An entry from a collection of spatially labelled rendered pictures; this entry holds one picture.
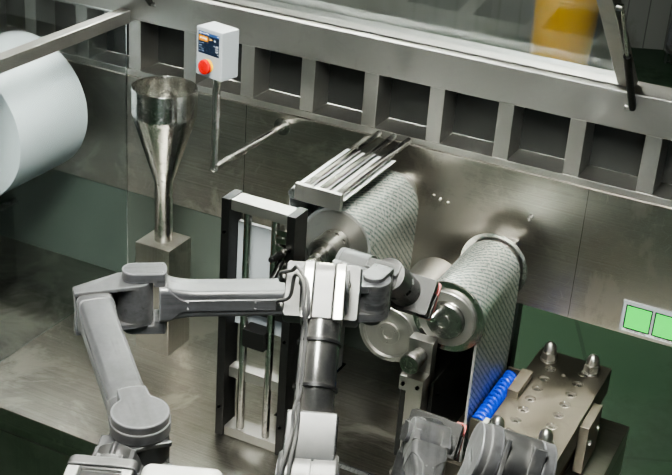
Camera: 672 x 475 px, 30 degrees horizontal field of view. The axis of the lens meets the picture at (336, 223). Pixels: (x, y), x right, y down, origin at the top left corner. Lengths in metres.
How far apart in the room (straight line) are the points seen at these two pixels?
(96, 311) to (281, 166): 1.02
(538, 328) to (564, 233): 2.36
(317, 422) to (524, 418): 1.17
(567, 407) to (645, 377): 2.19
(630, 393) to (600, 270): 2.07
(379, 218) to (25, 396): 0.87
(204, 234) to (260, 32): 0.55
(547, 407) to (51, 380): 1.07
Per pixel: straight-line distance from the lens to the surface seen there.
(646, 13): 8.62
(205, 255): 3.07
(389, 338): 2.50
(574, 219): 2.61
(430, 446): 2.14
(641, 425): 4.52
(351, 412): 2.74
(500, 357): 2.64
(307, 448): 1.42
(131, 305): 1.99
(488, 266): 2.50
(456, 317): 2.39
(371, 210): 2.47
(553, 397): 2.64
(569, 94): 2.53
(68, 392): 2.79
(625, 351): 4.93
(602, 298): 2.67
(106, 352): 1.83
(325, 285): 1.47
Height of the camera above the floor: 2.44
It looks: 26 degrees down
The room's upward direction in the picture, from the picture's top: 4 degrees clockwise
